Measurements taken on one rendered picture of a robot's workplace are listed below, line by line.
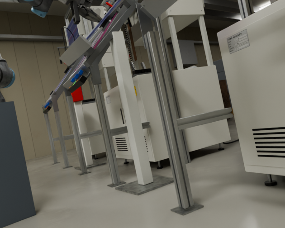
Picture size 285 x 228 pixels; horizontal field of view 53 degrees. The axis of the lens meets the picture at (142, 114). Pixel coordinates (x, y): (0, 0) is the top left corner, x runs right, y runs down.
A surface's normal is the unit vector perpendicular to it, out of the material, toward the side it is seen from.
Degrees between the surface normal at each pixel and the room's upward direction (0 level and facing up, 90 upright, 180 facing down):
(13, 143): 90
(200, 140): 90
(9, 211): 90
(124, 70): 90
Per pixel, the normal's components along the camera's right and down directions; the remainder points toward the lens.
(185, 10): 0.43, -0.10
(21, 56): 0.63, -0.14
